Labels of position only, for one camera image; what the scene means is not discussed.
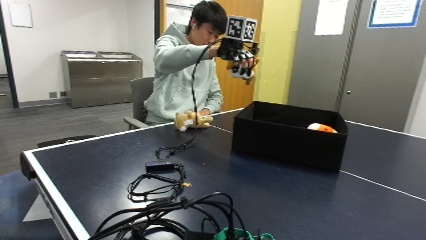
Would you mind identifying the wooden door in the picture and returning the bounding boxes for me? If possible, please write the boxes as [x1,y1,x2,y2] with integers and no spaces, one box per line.
[159,0,265,112]

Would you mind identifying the white marker cube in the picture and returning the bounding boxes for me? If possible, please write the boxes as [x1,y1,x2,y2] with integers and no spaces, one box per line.
[225,15,259,44]

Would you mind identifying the the person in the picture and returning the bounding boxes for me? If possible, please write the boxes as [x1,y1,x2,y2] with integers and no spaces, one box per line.
[142,0,229,126]

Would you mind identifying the tan dog plush toy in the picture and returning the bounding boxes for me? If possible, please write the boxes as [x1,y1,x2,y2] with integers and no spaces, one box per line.
[173,110,214,132]

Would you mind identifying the white paper sheet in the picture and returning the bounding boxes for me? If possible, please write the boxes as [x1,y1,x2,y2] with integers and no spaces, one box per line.
[312,0,350,37]

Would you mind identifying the black fabric storage box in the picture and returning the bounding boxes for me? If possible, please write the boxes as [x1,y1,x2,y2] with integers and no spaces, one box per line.
[230,100,350,173]

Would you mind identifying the grey office chair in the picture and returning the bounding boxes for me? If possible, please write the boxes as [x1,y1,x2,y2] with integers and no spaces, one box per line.
[122,76,155,131]

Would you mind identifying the orange white plush toy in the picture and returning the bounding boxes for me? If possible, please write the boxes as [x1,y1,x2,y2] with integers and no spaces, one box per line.
[306,122,339,135]

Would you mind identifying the grey double door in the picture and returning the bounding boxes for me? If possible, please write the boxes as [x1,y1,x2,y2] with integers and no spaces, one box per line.
[286,0,426,132]

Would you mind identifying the stainless steel waste bins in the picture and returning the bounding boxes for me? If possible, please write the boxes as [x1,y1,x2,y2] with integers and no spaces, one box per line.
[60,50,143,109]

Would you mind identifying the small black adapter box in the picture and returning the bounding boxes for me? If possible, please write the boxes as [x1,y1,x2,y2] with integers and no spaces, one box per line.
[145,161,175,173]

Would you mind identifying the blue framed notice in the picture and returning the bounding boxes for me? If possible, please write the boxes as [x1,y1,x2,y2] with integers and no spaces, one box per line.
[366,0,424,29]

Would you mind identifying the black chair seat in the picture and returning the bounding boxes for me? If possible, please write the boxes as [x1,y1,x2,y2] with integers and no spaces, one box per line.
[36,134,97,149]

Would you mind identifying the green plastic object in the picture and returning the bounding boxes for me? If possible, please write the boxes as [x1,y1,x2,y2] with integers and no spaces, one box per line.
[213,227,277,240]

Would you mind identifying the black glove cable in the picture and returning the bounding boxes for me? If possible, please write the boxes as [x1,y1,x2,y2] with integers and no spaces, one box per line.
[154,39,223,160]

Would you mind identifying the thin black coiled cable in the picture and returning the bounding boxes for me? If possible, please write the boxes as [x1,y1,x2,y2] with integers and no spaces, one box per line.
[126,162,194,203]

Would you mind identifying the thick black cable bundle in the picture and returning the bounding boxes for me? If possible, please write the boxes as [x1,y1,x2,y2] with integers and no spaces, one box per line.
[86,191,250,240]

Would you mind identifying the white wall board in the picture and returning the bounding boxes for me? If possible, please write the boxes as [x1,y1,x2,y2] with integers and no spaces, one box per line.
[6,0,34,29]

